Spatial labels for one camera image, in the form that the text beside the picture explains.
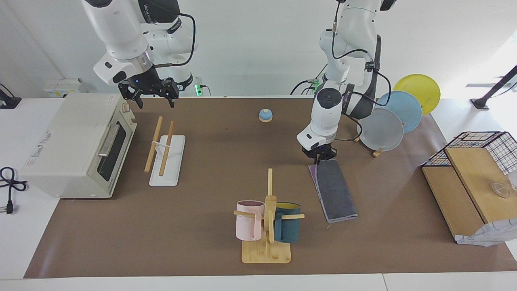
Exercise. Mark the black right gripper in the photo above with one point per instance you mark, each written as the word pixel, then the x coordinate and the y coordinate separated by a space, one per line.
pixel 149 85

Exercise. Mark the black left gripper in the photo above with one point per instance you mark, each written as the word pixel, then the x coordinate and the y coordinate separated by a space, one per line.
pixel 320 151

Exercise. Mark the purple and grey towel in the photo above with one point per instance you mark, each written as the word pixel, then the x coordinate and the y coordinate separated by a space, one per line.
pixel 335 190

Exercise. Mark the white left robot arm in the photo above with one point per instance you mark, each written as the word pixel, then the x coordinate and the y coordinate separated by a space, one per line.
pixel 355 32

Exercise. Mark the wooden plate rack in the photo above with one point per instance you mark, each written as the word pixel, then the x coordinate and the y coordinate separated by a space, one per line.
pixel 377 152

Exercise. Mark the white towel rack wooden rods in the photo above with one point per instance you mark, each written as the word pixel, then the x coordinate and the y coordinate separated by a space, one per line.
pixel 169 161

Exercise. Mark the grey plate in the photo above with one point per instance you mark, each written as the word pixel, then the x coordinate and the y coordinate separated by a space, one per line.
pixel 383 129

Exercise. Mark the blue call bell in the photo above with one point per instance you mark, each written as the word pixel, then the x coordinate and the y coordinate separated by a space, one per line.
pixel 265 116

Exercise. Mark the dark teal mug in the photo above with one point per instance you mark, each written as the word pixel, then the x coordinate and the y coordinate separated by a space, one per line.
pixel 288 228

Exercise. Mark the pink mug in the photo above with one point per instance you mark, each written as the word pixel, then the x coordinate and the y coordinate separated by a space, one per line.
pixel 246 222

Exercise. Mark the beige toaster oven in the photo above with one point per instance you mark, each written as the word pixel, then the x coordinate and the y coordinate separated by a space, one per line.
pixel 68 145

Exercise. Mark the light blue plate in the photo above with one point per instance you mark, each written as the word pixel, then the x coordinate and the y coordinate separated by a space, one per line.
pixel 406 109

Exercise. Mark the wooden mug tree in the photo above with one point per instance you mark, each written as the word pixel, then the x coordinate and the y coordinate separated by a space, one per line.
pixel 268 252

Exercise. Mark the yellow plate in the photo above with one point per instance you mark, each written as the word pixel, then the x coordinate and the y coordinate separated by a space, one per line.
pixel 420 87

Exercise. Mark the brown table mat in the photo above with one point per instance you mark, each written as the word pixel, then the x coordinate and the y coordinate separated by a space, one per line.
pixel 202 226

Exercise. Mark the wooden shelf unit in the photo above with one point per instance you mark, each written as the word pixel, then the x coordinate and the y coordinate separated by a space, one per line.
pixel 468 190

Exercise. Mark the clear glass dish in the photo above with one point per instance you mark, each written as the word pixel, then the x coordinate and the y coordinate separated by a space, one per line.
pixel 501 189

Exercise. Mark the marble patterned sheet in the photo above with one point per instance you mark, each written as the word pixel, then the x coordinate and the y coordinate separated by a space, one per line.
pixel 488 234

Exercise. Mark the black stand leg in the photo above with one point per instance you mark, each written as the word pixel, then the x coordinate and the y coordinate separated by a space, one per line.
pixel 494 91

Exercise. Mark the white wall socket box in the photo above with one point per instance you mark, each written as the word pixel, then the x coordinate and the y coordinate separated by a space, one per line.
pixel 60 87

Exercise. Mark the black clamp mount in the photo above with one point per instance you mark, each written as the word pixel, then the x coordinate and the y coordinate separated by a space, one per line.
pixel 8 101

